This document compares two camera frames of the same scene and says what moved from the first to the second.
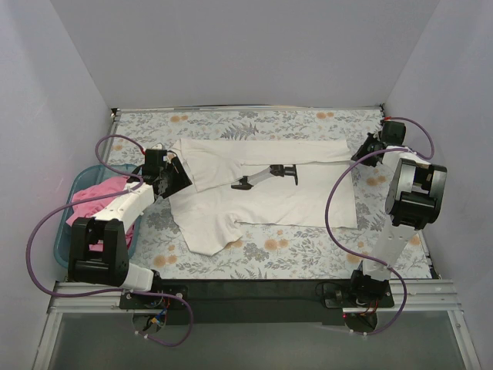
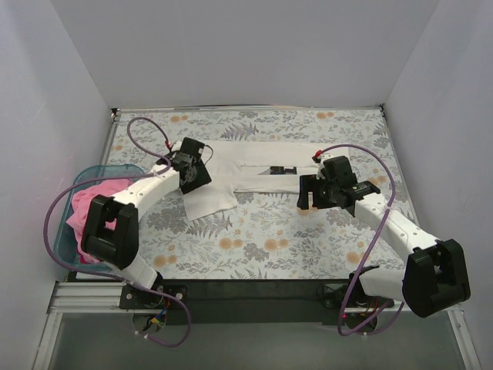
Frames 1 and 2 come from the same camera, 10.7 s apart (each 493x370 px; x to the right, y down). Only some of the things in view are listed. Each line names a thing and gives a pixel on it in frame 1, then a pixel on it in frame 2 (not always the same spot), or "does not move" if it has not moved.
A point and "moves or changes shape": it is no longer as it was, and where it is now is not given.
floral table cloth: x=145 y=138 does not move
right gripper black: x=367 y=146 -> x=308 y=191
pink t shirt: x=88 y=210 does not move
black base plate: x=257 y=302 does not move
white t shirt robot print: x=286 y=182 moves or changes shape
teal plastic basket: x=85 y=178 does not move
